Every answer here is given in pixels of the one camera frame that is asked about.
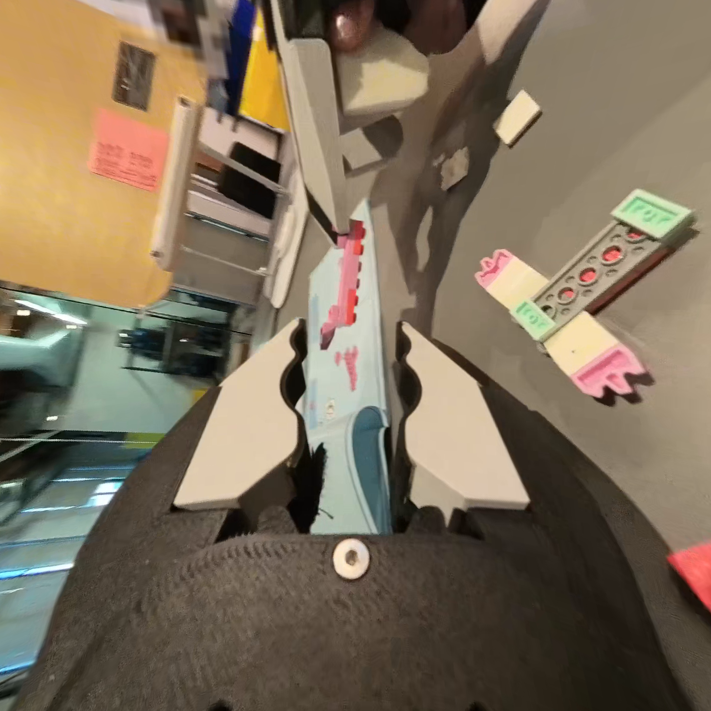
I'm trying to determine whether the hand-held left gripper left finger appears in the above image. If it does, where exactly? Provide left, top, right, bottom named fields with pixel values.
left=172, top=318, right=311, bottom=511

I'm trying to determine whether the open pale blue instruction booklet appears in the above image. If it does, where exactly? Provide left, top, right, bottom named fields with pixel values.
left=293, top=199, right=402, bottom=535

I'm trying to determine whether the black label plate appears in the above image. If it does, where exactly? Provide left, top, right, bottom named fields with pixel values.
left=113, top=41, right=156, bottom=112

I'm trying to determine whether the pink sticky note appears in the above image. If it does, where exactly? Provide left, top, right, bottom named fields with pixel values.
left=89, top=108, right=170, bottom=192

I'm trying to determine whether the small red brick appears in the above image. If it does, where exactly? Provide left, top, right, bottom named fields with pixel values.
left=667, top=544, right=711, bottom=609

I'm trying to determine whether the wooden top white stand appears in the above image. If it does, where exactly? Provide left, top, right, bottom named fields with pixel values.
left=0, top=0, right=310, bottom=310

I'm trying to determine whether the white smooth tile brick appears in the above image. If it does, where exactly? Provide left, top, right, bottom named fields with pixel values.
left=493, top=90, right=542, bottom=147

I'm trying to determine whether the winged grey mint brick assembly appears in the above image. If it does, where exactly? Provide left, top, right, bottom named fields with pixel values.
left=474, top=189, right=698, bottom=402

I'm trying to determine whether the pale studded plate brick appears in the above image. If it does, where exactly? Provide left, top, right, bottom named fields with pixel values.
left=440, top=147, right=470, bottom=191

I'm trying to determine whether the person's right hand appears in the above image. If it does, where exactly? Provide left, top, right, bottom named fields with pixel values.
left=327, top=0, right=474, bottom=56

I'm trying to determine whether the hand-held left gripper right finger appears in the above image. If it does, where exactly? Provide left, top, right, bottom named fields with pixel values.
left=392, top=321, right=531, bottom=517

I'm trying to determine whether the pink brick assembly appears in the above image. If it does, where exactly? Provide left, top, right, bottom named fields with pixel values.
left=319, top=220, right=368, bottom=351

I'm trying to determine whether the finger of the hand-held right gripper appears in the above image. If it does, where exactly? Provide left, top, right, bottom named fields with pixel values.
left=332, top=27, right=432, bottom=116
left=268, top=0, right=357, bottom=246

